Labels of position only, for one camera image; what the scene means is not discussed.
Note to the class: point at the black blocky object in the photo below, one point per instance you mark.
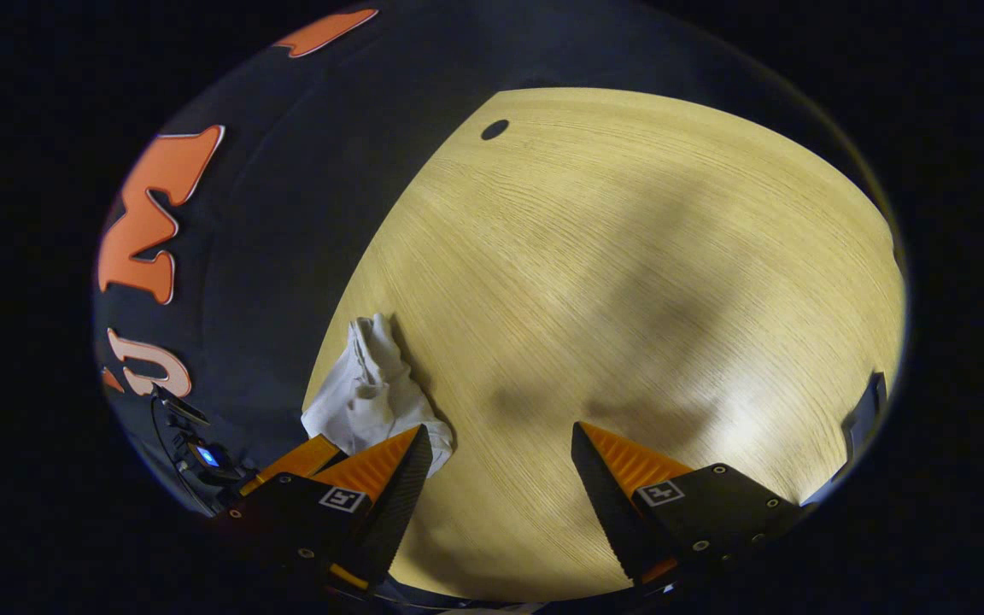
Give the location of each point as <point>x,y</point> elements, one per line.
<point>866,418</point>

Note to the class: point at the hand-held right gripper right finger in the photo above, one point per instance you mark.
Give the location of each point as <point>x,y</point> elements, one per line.
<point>607,504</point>

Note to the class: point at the white jeans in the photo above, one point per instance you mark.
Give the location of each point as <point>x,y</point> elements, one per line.
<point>372,401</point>

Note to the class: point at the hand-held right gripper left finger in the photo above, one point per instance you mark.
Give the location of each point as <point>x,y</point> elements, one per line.
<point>394,504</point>

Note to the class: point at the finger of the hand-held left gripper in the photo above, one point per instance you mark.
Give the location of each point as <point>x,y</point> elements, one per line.
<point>295,457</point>

